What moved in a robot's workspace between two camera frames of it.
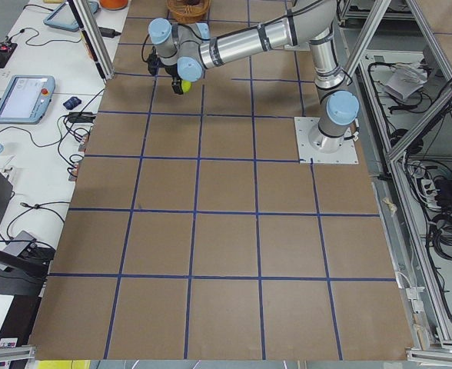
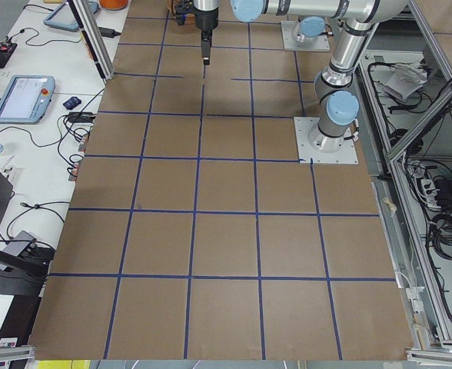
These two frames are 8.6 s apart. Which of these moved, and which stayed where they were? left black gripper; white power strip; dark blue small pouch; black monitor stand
Moved: left black gripper
Stayed: white power strip; black monitor stand; dark blue small pouch
